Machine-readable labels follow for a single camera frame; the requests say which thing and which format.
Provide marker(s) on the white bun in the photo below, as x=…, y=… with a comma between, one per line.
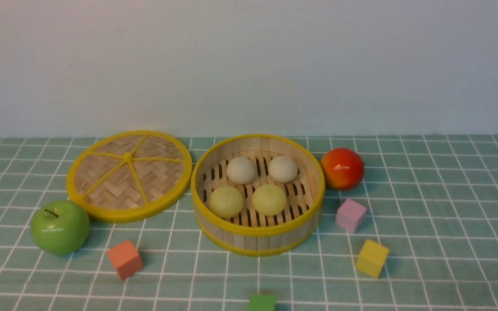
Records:
x=283, y=169
x=241, y=170

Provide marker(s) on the pale green bun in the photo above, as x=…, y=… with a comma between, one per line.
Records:
x=269, y=200
x=226, y=202

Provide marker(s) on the bamboo steamer tray yellow rim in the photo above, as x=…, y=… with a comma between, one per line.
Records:
x=250, y=233

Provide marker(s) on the woven bamboo steamer lid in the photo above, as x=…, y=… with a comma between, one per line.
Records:
x=130, y=176

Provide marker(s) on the red orange tomato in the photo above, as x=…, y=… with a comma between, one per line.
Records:
x=343, y=169

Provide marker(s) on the pink wooden cube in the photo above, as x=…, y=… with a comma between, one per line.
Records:
x=350, y=215

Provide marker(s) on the green wooden cube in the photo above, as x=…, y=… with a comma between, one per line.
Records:
x=262, y=302

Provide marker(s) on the yellow wooden cube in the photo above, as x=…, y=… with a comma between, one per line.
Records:
x=372, y=258

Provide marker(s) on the orange wooden cube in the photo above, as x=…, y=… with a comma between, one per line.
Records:
x=125, y=259

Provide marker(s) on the green apple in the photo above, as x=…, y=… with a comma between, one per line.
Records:
x=60, y=228

